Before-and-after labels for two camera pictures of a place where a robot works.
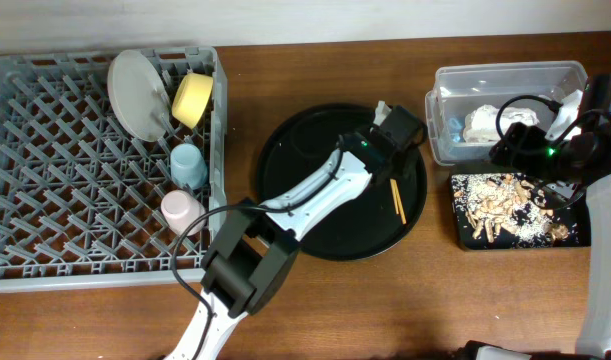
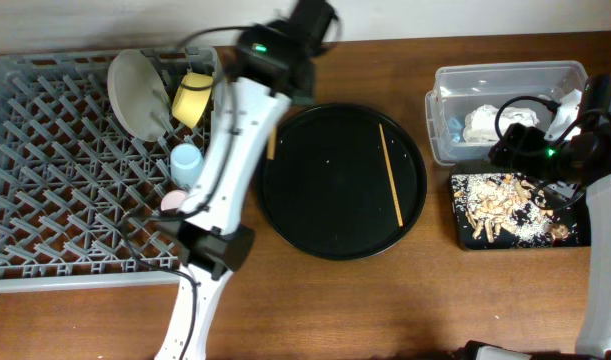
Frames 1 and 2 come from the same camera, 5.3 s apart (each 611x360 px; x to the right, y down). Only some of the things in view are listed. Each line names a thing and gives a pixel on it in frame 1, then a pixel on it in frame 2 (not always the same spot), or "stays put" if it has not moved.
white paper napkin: (480, 122) stays put
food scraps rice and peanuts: (506, 205) stays put
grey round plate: (139, 95) stays put
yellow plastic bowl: (191, 97) stays put
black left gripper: (412, 145) → (308, 100)
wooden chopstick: (395, 195) → (270, 156)
